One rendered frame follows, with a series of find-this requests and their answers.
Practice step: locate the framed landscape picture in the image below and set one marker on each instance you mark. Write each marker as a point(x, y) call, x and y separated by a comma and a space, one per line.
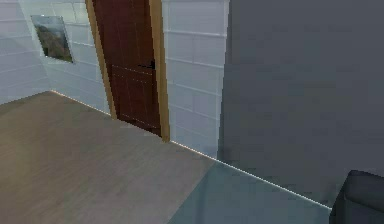
point(52, 38)

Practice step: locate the dark red wooden room door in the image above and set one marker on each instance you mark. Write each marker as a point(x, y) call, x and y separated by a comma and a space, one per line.
point(130, 50)

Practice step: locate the dark grey armchair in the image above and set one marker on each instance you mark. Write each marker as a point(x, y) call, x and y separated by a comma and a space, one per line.
point(361, 200)

